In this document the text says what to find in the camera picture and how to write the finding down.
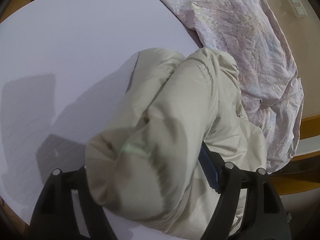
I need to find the pink patterned duvet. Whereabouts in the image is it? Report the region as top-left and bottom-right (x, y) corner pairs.
(161, 0), (304, 173)

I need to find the beige puffer jacket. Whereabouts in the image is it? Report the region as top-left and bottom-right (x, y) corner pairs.
(85, 48), (267, 239)

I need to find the wooden bed frame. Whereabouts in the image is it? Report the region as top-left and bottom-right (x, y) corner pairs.
(271, 115), (319, 195)

